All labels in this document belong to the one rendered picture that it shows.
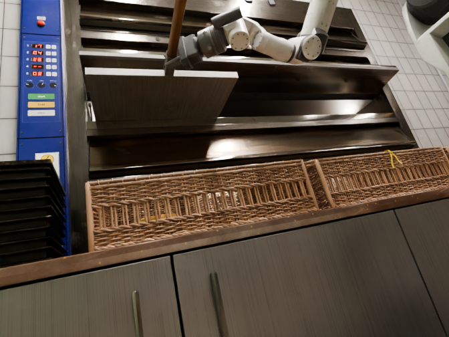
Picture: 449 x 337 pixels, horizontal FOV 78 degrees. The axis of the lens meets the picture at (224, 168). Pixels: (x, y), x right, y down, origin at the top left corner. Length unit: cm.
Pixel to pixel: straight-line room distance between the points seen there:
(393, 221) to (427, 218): 13
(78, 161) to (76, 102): 27
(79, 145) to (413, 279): 118
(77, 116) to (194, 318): 98
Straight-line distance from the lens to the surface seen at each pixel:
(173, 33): 94
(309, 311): 67
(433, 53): 77
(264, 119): 148
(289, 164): 77
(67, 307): 57
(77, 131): 128
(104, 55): 130
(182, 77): 109
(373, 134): 190
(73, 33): 159
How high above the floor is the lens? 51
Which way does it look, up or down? 19 degrees up
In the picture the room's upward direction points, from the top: 13 degrees counter-clockwise
